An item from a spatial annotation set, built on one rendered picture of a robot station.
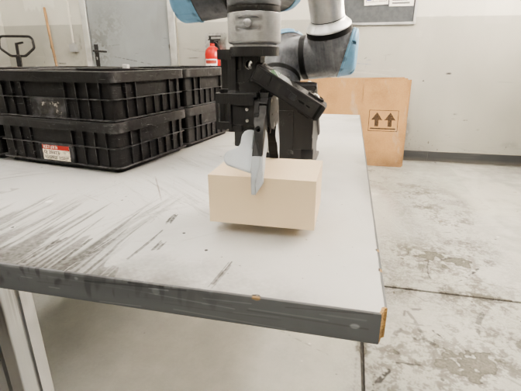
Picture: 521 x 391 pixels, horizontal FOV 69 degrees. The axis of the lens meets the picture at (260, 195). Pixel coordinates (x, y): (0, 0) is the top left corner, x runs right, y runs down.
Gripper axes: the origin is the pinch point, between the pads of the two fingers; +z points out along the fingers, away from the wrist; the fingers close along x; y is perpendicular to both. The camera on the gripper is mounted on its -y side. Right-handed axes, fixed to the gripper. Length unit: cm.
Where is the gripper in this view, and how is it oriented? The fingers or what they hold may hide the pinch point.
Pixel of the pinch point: (268, 181)
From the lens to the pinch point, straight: 61.0
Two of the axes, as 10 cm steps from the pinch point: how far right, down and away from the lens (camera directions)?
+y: -9.8, -0.7, 2.1
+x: -2.2, 3.3, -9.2
